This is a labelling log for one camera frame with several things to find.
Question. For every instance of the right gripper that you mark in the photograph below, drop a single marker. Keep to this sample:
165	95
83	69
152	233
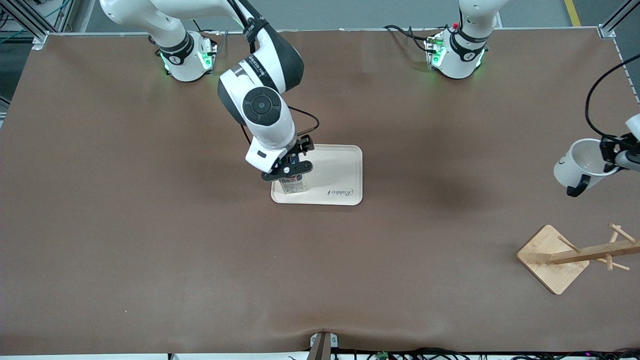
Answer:
303	145

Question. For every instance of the wooden cup rack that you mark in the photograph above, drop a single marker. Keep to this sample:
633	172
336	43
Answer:
552	260

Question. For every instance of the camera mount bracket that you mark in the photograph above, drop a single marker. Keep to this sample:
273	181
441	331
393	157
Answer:
323	345

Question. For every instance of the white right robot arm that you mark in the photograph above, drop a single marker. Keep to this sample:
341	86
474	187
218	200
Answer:
270	127

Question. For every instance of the cream plastic tray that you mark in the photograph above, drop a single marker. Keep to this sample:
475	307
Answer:
335	175

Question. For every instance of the blue milk carton green cap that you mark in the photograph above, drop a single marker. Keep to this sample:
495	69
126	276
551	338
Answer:
292	186

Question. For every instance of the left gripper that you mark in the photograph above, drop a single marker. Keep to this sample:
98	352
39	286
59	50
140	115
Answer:
609	148

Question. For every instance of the table cover sheet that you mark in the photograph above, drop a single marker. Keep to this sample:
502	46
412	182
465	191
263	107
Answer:
150	250

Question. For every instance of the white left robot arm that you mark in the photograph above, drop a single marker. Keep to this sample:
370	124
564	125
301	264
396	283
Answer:
457	62

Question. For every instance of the aluminium frame post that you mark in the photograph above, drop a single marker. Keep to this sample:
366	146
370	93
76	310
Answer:
612	22
27	22

